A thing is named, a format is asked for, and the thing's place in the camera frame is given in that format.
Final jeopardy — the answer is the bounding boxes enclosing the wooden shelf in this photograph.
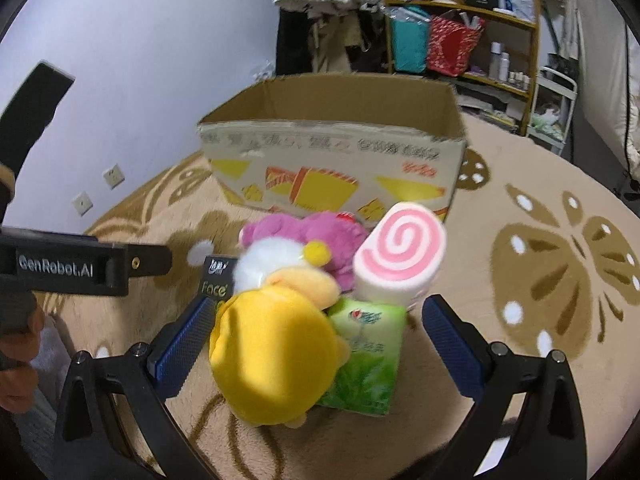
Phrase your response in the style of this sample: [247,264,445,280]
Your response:
[377,0,543,137]

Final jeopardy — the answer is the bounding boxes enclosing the pink swirl roll plush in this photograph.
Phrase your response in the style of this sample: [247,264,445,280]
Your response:
[352,201,447,313]

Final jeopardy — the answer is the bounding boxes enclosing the white bedding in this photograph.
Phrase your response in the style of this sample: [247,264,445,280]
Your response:
[617,25,640,181]

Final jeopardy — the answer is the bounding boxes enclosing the green tissue pack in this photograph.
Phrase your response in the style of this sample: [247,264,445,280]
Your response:
[317,296,408,417]

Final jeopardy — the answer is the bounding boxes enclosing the pink plush toy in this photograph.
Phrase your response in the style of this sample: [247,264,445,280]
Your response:
[240,211,371,291]

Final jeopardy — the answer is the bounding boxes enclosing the black hanging clothes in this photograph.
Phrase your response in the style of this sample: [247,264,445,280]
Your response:
[275,7,313,78]

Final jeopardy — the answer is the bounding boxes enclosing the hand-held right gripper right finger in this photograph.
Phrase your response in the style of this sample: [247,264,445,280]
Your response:
[421,294,588,480]

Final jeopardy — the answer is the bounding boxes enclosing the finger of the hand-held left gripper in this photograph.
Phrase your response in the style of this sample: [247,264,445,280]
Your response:
[126,244,173,279]

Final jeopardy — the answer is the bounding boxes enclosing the red patterned bag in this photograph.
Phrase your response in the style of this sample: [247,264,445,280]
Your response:
[426,12,486,77]

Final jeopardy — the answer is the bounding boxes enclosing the person's left hand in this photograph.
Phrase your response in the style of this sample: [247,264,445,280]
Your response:
[0,306,47,414]

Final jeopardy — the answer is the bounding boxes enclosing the teal bag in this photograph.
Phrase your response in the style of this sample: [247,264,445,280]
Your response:
[389,6,432,73]

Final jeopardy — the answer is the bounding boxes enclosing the grey cloth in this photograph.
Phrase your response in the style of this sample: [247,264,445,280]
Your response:
[0,317,73,480]

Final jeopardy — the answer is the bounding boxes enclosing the black tissue pack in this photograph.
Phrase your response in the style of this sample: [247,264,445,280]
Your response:
[199,255,240,311]

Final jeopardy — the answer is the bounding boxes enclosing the beige butterfly patterned rug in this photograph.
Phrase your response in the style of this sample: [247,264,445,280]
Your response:
[37,110,640,480]

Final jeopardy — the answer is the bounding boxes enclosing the yellow white plush duck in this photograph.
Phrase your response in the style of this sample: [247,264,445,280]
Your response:
[207,237,351,428]

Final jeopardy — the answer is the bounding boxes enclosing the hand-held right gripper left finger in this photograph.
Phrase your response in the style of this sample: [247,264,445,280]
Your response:
[52,294,217,480]

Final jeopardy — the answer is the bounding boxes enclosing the stack of books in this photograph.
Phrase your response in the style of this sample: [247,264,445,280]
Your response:
[457,91,526,131]

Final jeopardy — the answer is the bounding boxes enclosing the white metal cart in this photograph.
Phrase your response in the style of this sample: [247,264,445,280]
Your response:
[526,66,578,156]

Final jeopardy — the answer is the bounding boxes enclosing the beige hanging coat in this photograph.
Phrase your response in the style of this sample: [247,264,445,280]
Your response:
[310,7,361,73]

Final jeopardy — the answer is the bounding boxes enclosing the printed cardboard box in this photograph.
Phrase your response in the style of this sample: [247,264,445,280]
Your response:
[196,74,468,223]

